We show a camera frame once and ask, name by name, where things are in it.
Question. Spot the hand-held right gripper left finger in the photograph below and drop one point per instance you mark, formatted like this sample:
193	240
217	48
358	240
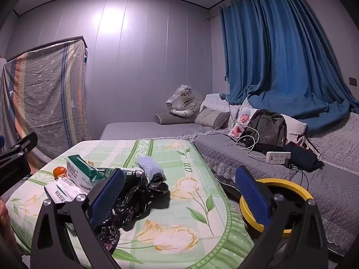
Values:
108	196

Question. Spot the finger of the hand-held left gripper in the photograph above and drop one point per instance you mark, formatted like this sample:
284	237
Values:
23	145

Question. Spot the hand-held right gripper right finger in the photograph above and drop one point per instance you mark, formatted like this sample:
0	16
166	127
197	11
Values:
252	199

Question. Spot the black plastic bag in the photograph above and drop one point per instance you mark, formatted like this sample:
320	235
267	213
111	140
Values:
140	199

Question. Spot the white and green medicine box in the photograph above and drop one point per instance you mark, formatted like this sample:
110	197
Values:
78	173

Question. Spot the yellow rimmed trash bin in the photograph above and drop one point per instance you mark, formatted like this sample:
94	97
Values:
294	186

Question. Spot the small orange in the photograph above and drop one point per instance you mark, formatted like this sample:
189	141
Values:
59	173

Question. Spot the white wet wipe packet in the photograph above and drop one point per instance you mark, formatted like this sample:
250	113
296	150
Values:
63	192

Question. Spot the white knitted cloth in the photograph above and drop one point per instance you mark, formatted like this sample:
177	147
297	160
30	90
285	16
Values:
150	166

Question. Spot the white power strip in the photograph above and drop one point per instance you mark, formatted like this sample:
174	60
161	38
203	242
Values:
277	157

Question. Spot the striped printed sheet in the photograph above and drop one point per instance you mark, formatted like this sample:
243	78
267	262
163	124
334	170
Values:
47	89

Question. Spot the dark blue folded clothes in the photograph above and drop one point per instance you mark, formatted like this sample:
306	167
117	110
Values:
303	157

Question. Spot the dark green backpack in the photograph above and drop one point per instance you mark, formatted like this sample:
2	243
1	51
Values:
266	129

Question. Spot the green floral tablecloth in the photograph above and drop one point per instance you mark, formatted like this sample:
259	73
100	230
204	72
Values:
190	157

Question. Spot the baby doll with blue hat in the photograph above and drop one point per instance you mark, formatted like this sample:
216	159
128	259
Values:
243	117

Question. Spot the white pillow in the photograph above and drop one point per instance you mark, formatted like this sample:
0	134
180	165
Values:
294	126

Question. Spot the grey quilted sofa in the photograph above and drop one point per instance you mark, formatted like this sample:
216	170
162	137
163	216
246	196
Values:
336	196

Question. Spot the grey square cushion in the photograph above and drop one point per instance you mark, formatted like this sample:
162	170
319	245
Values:
209	117

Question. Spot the grey bolster pillow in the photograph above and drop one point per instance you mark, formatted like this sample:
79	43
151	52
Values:
174	119

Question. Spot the white tiger plush toy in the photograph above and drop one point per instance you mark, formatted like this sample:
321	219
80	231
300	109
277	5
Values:
186	103

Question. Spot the blue curtain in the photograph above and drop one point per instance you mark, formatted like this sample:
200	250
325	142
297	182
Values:
280	47

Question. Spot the dark wall switch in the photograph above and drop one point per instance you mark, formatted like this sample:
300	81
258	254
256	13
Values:
352	81

